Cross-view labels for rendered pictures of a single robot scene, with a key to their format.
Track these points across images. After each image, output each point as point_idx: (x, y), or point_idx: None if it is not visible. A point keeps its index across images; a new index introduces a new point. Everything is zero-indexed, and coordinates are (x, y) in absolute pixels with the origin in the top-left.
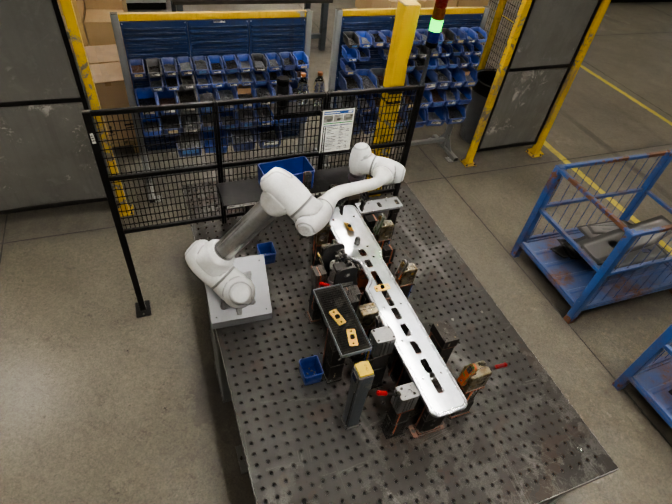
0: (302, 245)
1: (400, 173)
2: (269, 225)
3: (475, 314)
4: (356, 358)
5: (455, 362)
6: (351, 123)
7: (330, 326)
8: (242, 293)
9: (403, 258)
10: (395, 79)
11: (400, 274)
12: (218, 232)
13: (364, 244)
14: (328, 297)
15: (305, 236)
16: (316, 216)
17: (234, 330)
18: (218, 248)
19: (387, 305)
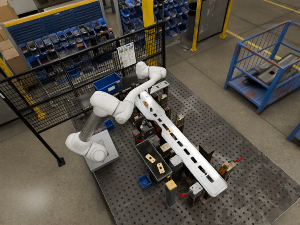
0: None
1: (164, 72)
2: None
3: (217, 128)
4: None
5: (214, 156)
6: (133, 50)
7: (147, 164)
8: (100, 156)
9: (176, 109)
10: (149, 22)
11: (177, 122)
12: (84, 120)
13: (155, 110)
14: (143, 148)
15: None
16: (125, 112)
17: (102, 170)
18: (80, 137)
19: (174, 140)
